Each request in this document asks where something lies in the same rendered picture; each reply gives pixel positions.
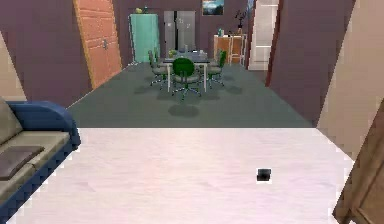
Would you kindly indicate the dark house plant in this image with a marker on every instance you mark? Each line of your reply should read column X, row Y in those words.
column 240, row 18

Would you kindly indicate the framed landscape picture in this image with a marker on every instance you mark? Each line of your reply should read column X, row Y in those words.
column 213, row 6

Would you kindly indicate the orange wooden counter cabinet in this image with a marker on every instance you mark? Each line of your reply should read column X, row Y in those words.
column 230, row 46

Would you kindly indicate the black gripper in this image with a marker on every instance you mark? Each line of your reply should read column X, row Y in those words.
column 264, row 174

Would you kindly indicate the grey fridge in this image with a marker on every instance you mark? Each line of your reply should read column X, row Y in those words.
column 180, row 30

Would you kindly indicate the turquoise cabinet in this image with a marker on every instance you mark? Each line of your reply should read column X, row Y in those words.
column 145, row 36

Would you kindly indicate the green swivel chair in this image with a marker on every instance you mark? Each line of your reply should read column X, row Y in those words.
column 218, row 66
column 184, row 71
column 156, row 68

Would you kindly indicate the orange room door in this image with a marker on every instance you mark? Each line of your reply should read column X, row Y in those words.
column 100, row 40

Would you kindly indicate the white room door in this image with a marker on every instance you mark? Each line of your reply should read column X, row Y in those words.
column 265, row 33

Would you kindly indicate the blue sofa with beige cushions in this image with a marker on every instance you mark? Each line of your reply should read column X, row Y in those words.
column 43, row 120

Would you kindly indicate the dark grey flat cushion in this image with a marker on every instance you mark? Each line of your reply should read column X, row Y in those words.
column 15, row 160

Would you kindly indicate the green plant on table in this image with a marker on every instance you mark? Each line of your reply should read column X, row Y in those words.
column 172, row 53

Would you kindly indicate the brown wooden furniture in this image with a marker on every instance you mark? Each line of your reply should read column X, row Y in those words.
column 365, row 180

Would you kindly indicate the dining table with white legs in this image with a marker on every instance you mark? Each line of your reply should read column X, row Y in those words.
column 186, row 60

